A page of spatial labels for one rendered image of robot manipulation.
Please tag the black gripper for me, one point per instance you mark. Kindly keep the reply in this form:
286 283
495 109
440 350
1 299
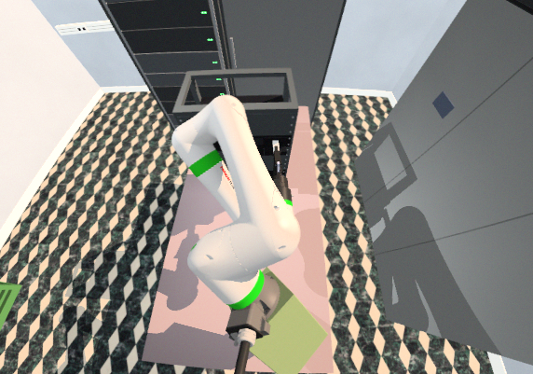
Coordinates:
278 179

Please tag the dark grey server rack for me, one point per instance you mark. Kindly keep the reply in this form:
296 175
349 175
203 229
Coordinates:
269 117

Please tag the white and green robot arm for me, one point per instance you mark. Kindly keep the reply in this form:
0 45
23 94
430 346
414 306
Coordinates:
264 230

